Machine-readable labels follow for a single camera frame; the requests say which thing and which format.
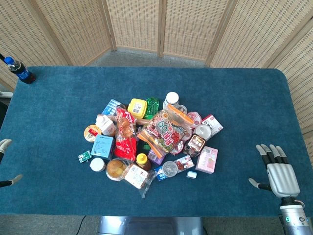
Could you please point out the white bottle white cap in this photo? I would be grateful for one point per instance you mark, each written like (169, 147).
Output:
(172, 99)

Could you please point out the clear round jar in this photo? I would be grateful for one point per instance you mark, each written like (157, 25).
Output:
(170, 168)

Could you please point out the pink carton box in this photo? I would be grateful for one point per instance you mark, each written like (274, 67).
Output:
(206, 159)

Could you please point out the round tin gold lid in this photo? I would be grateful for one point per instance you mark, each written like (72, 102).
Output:
(92, 133)

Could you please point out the yellow lidded plastic box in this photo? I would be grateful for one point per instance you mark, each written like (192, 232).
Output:
(137, 108)

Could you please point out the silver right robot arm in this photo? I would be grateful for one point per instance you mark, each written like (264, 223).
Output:
(293, 220)

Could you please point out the woven bamboo folding screen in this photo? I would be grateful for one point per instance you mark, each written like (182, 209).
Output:
(185, 27)

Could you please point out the honey bottle yellow cap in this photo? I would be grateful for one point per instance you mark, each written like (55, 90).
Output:
(143, 161)

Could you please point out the pink white sealed cup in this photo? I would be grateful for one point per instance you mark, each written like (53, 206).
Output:
(194, 118)

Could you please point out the red white sealed cup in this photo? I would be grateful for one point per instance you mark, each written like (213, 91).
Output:
(177, 149)

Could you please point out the blue white toothpaste box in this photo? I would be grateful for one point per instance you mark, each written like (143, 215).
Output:
(184, 162)

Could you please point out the white jar white lid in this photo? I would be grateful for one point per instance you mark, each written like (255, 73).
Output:
(97, 164)

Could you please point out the colourful mixed grains bag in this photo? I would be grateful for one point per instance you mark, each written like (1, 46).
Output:
(163, 132)

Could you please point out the white milk carton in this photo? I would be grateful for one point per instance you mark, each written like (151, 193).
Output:
(105, 126)

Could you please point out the white round container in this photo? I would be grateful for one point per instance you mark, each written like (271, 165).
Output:
(202, 132)

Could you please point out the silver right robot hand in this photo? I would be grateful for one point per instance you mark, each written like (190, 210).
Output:
(283, 177)

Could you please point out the light blue carton box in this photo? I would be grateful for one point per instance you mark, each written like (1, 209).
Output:
(102, 146)

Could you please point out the green plastic bottle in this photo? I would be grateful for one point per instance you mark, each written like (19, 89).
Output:
(153, 106)

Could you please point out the white mahjong tile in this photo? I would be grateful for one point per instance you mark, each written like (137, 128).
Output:
(192, 174)

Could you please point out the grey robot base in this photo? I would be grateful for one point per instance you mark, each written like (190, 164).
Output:
(151, 226)

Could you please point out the blue white striped box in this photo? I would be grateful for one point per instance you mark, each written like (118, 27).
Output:
(111, 107)

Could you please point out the white red carton box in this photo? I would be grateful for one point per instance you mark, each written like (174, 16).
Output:
(213, 124)

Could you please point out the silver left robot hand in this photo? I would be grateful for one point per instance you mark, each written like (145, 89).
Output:
(6, 143)

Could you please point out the blue carpet table cover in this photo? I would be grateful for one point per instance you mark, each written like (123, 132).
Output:
(220, 93)

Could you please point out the brown sausage stick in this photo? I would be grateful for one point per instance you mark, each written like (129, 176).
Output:
(144, 121)

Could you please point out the chocolate mushroom jar brown lid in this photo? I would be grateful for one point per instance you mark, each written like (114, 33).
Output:
(195, 144)

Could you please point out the cola bottle blue cap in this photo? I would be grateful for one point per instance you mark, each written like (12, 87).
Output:
(23, 73)

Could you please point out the bread package white label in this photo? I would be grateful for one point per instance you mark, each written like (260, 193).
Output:
(136, 175)

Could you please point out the yellow fruit jelly cup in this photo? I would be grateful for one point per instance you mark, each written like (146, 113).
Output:
(115, 169)

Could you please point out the green wrapped item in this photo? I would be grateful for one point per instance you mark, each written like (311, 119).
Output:
(146, 147)

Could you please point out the purple box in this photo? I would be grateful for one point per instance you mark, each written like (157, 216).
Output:
(155, 157)

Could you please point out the clear plastic cup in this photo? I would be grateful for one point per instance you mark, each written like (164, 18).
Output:
(182, 109)

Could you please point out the red snack bag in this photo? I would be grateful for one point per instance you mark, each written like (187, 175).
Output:
(125, 144)

